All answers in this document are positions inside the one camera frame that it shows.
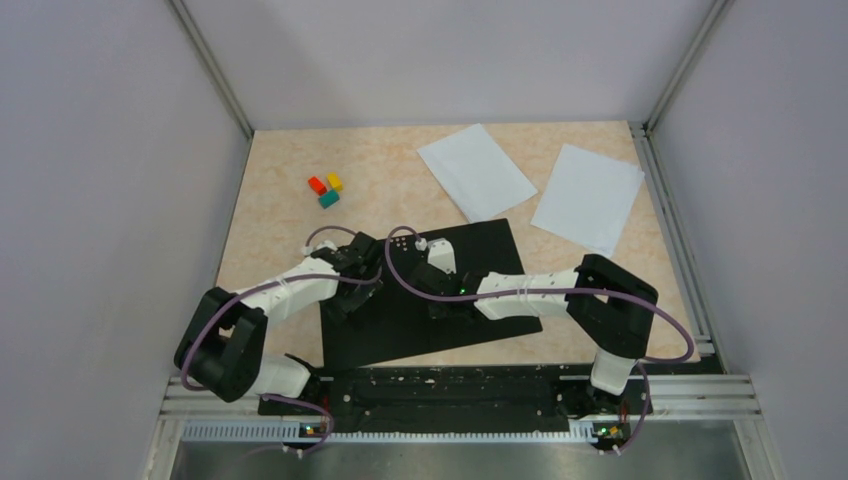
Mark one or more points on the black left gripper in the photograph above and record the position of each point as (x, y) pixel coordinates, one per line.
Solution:
(364, 292)

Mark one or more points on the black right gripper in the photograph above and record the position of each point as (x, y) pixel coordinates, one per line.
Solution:
(437, 311)

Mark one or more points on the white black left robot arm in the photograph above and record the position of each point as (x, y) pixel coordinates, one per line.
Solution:
(222, 348)

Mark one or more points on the aluminium frame rail front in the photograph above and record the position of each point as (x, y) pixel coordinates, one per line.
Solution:
(677, 399)

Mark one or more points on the teal wooden block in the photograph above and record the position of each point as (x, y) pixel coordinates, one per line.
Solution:
(328, 199)

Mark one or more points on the red wooden block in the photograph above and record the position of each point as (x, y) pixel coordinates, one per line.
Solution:
(317, 185)

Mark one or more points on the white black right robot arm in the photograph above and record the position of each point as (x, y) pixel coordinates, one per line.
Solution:
(611, 305)

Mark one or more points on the white paper sheet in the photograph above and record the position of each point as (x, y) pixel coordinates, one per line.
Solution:
(477, 174)
(588, 199)

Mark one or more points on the black file folder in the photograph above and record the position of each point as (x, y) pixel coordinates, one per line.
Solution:
(394, 324)

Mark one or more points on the aluminium corner post left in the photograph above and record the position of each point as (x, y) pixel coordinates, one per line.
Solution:
(210, 66)

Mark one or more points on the aluminium corner post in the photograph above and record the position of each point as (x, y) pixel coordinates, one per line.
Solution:
(718, 9)
(210, 66)

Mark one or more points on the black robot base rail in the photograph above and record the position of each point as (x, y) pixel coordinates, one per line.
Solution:
(506, 399)

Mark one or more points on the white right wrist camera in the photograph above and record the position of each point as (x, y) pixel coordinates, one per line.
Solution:
(441, 255)

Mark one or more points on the aluminium corner post right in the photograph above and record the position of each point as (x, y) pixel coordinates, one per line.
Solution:
(718, 9)

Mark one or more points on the yellow wooden block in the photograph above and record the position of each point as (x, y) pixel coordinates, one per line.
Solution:
(335, 182)

